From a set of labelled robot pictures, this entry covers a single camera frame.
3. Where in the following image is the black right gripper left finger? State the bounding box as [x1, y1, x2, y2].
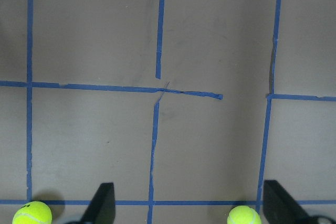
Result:
[80, 183, 116, 224]

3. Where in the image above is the tennis ball near right base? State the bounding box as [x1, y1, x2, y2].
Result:
[227, 206, 261, 224]

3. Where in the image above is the tennis ball front centre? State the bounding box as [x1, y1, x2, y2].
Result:
[12, 201, 53, 224]

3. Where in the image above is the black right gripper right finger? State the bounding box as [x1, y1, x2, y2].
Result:
[263, 180, 310, 224]

